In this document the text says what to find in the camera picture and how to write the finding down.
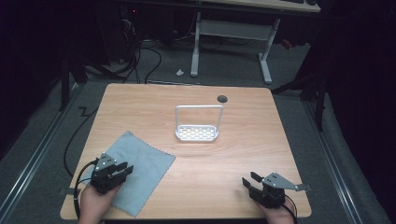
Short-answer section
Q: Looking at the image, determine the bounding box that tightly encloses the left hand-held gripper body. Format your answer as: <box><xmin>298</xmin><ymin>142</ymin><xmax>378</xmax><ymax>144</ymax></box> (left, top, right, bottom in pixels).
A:
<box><xmin>90</xmin><ymin>152</ymin><xmax>127</xmax><ymax>196</ymax></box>

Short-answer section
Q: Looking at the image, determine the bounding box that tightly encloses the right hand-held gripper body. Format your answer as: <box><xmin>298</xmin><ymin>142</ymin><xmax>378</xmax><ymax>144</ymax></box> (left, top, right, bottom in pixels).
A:
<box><xmin>247</xmin><ymin>171</ymin><xmax>313</xmax><ymax>209</ymax></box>

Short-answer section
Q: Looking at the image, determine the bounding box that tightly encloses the grey cloth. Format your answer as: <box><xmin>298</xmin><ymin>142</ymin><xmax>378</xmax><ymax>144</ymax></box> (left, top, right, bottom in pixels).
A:
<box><xmin>81</xmin><ymin>131</ymin><xmax>177</xmax><ymax>218</ymax></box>

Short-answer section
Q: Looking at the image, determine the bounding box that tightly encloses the person's right hand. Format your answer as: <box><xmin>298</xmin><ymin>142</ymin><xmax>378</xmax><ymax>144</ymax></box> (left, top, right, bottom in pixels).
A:
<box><xmin>254</xmin><ymin>201</ymin><xmax>296</xmax><ymax>224</ymax></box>

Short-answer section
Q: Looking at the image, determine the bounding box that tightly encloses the grey tape strip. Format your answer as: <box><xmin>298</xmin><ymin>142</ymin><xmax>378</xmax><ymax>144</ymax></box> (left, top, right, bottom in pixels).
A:
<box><xmin>58</xmin><ymin>187</ymin><xmax>77</xmax><ymax>197</ymax></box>

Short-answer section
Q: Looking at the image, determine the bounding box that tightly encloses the black metal stand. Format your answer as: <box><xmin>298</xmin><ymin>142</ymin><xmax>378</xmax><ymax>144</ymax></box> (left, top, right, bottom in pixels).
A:
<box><xmin>58</xmin><ymin>50</ymin><xmax>89</xmax><ymax>112</ymax></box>
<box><xmin>270</xmin><ymin>69</ymin><xmax>329</xmax><ymax>133</ymax></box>

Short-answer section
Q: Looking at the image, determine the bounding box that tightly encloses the black computer tower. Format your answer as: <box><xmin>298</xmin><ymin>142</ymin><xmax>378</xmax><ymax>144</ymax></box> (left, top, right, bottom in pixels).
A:
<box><xmin>117</xmin><ymin>4</ymin><xmax>143</xmax><ymax>64</ymax></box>

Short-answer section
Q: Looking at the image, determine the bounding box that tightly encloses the white-framed desk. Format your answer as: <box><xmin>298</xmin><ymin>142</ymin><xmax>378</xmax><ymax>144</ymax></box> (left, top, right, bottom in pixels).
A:
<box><xmin>190</xmin><ymin>0</ymin><xmax>322</xmax><ymax>85</ymax></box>

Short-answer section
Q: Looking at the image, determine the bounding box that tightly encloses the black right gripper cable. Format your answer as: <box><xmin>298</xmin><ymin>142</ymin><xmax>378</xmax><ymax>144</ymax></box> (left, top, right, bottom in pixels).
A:
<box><xmin>280</xmin><ymin>193</ymin><xmax>299</xmax><ymax>222</ymax></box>

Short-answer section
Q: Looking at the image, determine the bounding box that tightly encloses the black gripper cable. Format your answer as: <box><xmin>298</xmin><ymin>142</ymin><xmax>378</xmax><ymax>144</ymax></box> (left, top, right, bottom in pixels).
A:
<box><xmin>280</xmin><ymin>193</ymin><xmax>299</xmax><ymax>222</ymax></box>
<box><xmin>72</xmin><ymin>158</ymin><xmax>100</xmax><ymax>220</ymax></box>

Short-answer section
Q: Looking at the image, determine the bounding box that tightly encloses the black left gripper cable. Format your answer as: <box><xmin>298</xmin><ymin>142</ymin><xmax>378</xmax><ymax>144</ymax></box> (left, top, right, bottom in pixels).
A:
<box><xmin>72</xmin><ymin>158</ymin><xmax>100</xmax><ymax>220</ymax></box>

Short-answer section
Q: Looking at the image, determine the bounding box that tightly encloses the black floor cable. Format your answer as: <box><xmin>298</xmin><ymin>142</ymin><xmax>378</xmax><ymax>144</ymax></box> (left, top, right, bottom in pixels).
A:
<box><xmin>63</xmin><ymin>105</ymin><xmax>100</xmax><ymax>179</ymax></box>

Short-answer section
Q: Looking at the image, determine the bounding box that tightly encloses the metal floor rail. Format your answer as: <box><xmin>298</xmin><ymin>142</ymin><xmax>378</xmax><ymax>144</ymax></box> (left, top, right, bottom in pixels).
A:
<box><xmin>302</xmin><ymin>98</ymin><xmax>364</xmax><ymax>224</ymax></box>
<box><xmin>0</xmin><ymin>81</ymin><xmax>82</xmax><ymax>219</ymax></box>

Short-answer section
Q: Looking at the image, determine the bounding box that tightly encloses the white rack with handle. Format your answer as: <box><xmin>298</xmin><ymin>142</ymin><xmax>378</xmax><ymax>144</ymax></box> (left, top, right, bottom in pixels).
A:
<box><xmin>174</xmin><ymin>104</ymin><xmax>225</xmax><ymax>143</ymax></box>

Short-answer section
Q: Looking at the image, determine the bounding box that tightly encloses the black cable bundle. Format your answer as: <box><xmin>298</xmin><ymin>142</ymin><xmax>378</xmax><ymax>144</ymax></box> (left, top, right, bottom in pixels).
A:
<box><xmin>83</xmin><ymin>17</ymin><xmax>163</xmax><ymax>85</ymax></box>

